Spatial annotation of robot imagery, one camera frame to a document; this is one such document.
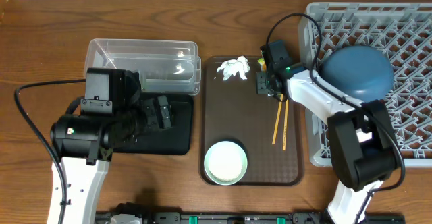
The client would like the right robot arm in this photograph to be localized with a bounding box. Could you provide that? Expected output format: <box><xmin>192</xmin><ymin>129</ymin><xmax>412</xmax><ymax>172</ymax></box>
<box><xmin>256</xmin><ymin>40</ymin><xmax>406</xmax><ymax>223</ymax></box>

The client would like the mint green bowl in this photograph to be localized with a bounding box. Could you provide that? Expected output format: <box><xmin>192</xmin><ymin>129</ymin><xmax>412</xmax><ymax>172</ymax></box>
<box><xmin>203</xmin><ymin>140</ymin><xmax>248</xmax><ymax>186</ymax></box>

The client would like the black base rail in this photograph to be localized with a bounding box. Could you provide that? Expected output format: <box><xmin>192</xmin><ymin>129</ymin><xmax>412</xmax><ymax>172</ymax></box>
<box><xmin>94</xmin><ymin>202</ymin><xmax>406</xmax><ymax>224</ymax></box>

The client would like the yellow snack wrapper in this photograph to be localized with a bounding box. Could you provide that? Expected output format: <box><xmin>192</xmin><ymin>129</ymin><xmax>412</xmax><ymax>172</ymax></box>
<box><xmin>258</xmin><ymin>58</ymin><xmax>267</xmax><ymax>72</ymax></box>

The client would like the black tray bin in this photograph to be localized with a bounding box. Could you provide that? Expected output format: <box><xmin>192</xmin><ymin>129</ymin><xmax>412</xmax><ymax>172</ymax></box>
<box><xmin>114</xmin><ymin>93</ymin><xmax>194</xmax><ymax>155</ymax></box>

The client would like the wooden chopstick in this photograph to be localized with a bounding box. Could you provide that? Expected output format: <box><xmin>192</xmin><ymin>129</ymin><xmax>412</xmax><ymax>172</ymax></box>
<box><xmin>282</xmin><ymin>99</ymin><xmax>289</xmax><ymax>151</ymax></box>
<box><xmin>271</xmin><ymin>94</ymin><xmax>284</xmax><ymax>145</ymax></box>

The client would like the white tissue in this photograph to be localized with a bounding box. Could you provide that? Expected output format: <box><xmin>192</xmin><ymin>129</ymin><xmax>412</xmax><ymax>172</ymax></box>
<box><xmin>217</xmin><ymin>56</ymin><xmax>250</xmax><ymax>81</ymax></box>

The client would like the clear plastic bin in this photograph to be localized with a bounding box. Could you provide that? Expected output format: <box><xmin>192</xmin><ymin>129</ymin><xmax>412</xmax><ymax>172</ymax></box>
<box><xmin>84</xmin><ymin>38</ymin><xmax>201</xmax><ymax>96</ymax></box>

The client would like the brown serving tray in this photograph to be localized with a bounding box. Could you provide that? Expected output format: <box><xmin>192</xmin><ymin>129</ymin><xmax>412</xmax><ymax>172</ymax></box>
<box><xmin>200</xmin><ymin>57</ymin><xmax>304</xmax><ymax>186</ymax></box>

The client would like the dark blue plate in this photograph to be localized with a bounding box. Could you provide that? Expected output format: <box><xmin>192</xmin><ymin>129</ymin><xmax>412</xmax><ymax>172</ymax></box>
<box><xmin>319</xmin><ymin>45</ymin><xmax>394</xmax><ymax>102</ymax></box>

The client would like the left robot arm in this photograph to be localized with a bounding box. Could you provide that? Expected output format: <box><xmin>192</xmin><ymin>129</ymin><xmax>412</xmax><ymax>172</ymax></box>
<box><xmin>48</xmin><ymin>68</ymin><xmax>173</xmax><ymax>223</ymax></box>

